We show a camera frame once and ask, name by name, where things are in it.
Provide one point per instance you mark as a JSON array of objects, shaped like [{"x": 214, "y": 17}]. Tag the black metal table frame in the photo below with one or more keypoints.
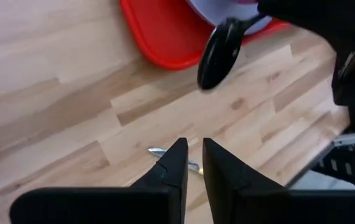
[{"x": 339, "y": 165}]

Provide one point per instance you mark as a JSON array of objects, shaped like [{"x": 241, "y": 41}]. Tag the red plastic tray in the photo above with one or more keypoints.
[{"x": 159, "y": 31}]

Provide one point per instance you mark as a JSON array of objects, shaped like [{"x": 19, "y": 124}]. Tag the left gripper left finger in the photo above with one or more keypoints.
[{"x": 165, "y": 193}]

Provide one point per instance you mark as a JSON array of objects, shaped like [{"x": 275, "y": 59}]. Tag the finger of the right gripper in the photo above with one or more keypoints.
[{"x": 308, "y": 15}]

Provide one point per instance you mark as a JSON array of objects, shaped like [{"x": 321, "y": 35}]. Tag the lilac round plate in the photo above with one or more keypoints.
[{"x": 218, "y": 11}]

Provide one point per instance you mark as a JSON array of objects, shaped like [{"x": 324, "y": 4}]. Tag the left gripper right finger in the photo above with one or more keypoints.
[{"x": 243, "y": 193}]

